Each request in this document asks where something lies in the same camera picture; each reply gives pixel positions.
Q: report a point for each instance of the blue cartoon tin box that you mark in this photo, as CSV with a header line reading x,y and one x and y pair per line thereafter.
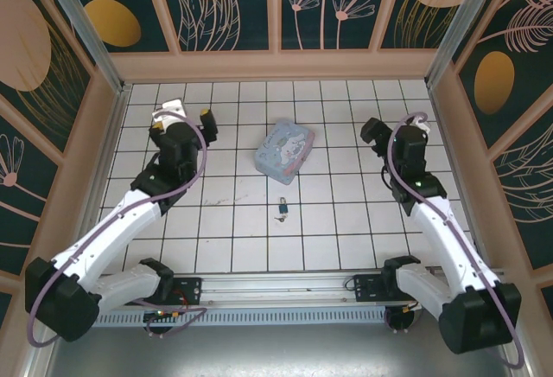
x,y
283,150

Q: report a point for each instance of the small blue padlock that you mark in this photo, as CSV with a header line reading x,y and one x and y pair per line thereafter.
x,y
284,208

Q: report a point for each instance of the small silver key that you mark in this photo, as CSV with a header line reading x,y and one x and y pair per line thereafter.
x,y
281,219

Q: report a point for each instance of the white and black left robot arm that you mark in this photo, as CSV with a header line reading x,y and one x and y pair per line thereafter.
x,y
121,221

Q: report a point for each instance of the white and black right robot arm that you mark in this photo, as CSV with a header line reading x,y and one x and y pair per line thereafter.
x,y
436,230

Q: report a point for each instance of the grey metal sheet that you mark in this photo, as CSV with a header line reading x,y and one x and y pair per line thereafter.
x,y
276,351

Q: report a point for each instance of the aluminium corner post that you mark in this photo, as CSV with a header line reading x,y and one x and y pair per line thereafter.
x,y
85,27
453,27

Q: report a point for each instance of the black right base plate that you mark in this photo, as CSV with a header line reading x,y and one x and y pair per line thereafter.
x,y
367,288

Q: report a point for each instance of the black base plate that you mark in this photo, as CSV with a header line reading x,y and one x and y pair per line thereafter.
x,y
190,290
367,288

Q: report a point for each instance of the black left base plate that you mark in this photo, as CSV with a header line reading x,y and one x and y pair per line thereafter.
x,y
190,290

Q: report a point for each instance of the aluminium mounting rail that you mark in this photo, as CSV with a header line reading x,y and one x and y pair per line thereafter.
x,y
276,287

